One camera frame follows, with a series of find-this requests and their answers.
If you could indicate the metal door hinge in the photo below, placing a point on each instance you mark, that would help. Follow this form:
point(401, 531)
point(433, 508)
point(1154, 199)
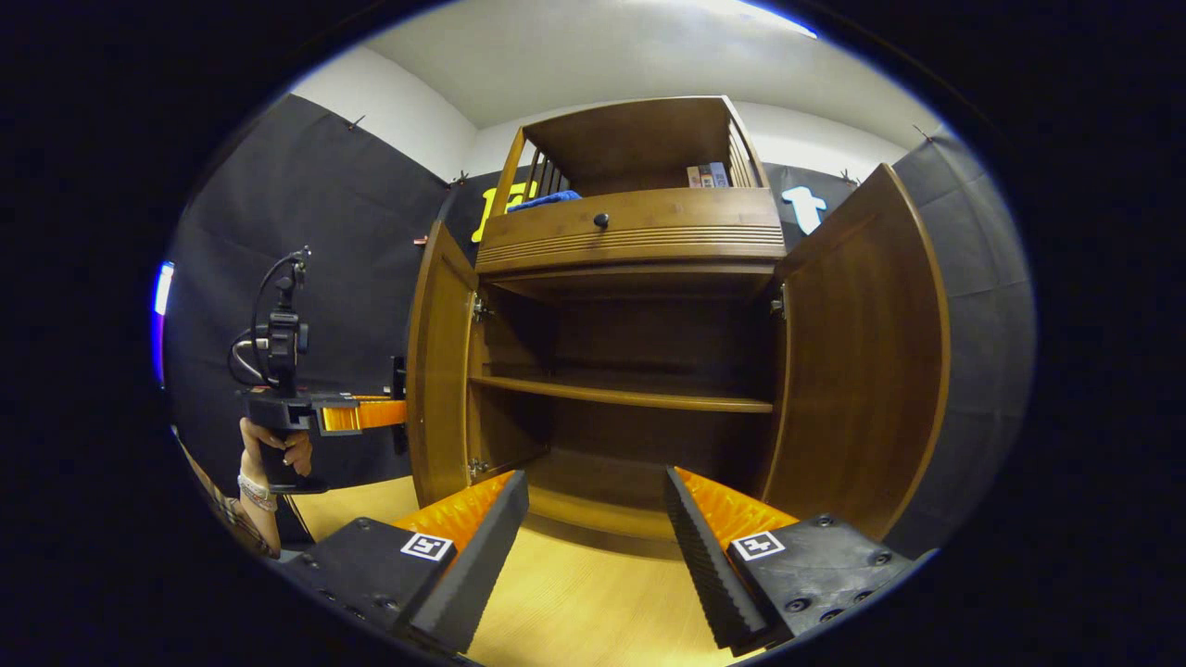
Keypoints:
point(482, 308)
point(778, 301)
point(478, 467)

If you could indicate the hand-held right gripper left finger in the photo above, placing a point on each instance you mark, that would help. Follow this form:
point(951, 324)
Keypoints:
point(482, 565)

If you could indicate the blue cloth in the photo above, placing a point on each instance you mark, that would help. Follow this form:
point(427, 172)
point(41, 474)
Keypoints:
point(547, 200)

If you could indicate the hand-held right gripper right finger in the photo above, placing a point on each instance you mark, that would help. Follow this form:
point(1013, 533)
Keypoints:
point(709, 565)

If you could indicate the wooden shoe cabinet door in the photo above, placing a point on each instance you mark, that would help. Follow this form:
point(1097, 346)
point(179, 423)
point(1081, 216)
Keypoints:
point(862, 352)
point(440, 371)

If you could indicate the black backdrop cloth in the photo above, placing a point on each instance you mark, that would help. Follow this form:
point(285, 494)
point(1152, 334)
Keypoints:
point(306, 204)

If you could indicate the wooden cabinet shelf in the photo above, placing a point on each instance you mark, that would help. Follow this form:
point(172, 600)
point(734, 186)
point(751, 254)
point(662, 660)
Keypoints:
point(621, 396)

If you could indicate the wooden double-door shoe cabinet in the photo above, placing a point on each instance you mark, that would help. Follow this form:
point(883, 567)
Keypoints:
point(630, 232)

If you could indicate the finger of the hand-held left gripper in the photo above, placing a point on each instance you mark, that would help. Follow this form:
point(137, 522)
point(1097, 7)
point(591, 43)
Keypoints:
point(371, 415)

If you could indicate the blue small book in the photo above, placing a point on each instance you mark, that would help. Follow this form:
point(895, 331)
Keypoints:
point(719, 174)

